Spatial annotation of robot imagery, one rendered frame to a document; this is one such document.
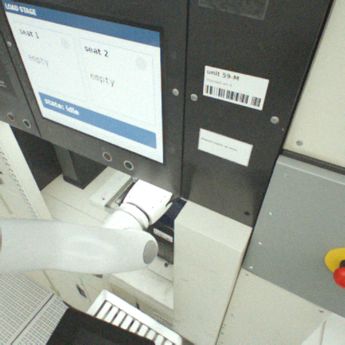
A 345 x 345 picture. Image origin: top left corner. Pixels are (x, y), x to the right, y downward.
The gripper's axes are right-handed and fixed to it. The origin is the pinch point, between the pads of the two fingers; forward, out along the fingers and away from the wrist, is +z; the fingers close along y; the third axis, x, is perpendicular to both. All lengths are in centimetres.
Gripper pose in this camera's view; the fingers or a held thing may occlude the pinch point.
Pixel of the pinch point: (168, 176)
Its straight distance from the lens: 81.6
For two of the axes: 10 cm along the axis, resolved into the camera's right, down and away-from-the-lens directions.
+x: 0.1, -7.2, -7.0
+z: 5.0, -6.0, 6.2
